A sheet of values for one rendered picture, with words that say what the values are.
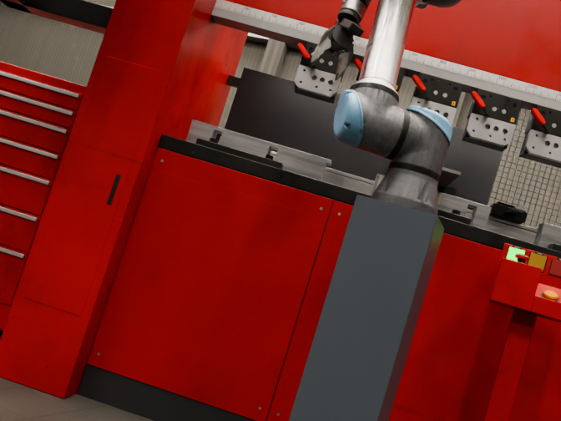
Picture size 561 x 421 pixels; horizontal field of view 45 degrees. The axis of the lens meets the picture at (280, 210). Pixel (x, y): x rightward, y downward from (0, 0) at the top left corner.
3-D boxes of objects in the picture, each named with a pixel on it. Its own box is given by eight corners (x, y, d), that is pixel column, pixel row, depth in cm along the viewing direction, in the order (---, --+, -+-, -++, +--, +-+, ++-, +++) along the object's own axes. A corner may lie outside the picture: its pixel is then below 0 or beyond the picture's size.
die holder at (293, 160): (184, 144, 234) (192, 119, 235) (187, 148, 240) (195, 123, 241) (323, 186, 229) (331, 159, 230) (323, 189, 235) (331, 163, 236)
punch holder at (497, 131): (465, 134, 226) (478, 88, 227) (460, 139, 235) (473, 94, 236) (509, 147, 225) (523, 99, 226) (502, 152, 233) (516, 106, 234)
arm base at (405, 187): (432, 214, 144) (444, 169, 145) (364, 196, 150) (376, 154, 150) (438, 225, 158) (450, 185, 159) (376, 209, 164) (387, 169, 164)
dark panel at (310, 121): (212, 164, 287) (244, 67, 291) (213, 165, 289) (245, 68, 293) (475, 243, 276) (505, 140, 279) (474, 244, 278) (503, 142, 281)
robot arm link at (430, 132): (449, 176, 150) (466, 118, 151) (393, 157, 148) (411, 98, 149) (427, 180, 162) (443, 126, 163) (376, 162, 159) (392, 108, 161)
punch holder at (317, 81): (292, 85, 232) (306, 40, 234) (294, 92, 241) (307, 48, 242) (335, 97, 231) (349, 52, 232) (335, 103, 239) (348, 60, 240)
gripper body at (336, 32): (335, 60, 213) (351, 28, 216) (349, 53, 205) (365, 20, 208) (315, 46, 210) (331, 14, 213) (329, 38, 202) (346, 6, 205)
